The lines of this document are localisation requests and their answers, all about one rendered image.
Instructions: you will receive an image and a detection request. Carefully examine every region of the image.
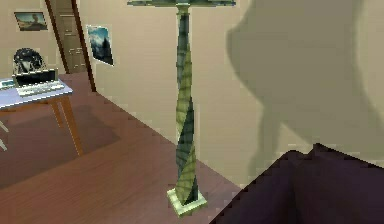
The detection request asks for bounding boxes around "pale flat object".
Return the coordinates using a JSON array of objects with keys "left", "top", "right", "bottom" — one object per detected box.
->
[{"left": 0, "top": 77, "right": 16, "bottom": 91}]

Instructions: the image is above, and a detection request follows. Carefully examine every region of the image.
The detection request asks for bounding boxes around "green twisted floor lamp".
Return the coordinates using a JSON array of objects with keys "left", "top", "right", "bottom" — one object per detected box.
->
[{"left": 126, "top": 0, "right": 237, "bottom": 218}]

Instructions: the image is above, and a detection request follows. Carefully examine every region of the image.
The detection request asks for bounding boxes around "gray laptop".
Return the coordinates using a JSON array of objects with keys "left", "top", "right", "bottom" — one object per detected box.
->
[{"left": 12, "top": 68, "right": 66, "bottom": 98}]

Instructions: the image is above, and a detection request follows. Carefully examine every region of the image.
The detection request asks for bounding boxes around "blue top wooden table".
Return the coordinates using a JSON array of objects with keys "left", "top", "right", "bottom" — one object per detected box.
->
[{"left": 0, "top": 77, "right": 84, "bottom": 157}]

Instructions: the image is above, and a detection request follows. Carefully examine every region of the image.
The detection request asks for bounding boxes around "dark speckled round object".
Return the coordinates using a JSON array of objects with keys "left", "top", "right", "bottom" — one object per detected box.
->
[{"left": 12, "top": 47, "right": 46, "bottom": 75}]

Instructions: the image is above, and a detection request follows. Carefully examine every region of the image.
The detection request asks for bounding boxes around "blue mountain wall picture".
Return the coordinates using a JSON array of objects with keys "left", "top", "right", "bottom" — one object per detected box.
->
[{"left": 86, "top": 24, "right": 115, "bottom": 67}]

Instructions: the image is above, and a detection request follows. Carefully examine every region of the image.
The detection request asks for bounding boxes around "dark purple armchair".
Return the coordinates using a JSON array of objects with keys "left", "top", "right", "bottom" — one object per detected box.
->
[{"left": 209, "top": 142, "right": 384, "bottom": 224}]

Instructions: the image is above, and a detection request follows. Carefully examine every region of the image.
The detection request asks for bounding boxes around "brown wooden room door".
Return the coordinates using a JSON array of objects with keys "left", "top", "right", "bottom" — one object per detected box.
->
[{"left": 44, "top": 0, "right": 98, "bottom": 93}]

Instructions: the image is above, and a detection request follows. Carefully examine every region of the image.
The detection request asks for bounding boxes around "framed landscape wall picture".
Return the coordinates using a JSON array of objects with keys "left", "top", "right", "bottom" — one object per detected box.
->
[{"left": 14, "top": 11, "right": 49, "bottom": 32}]

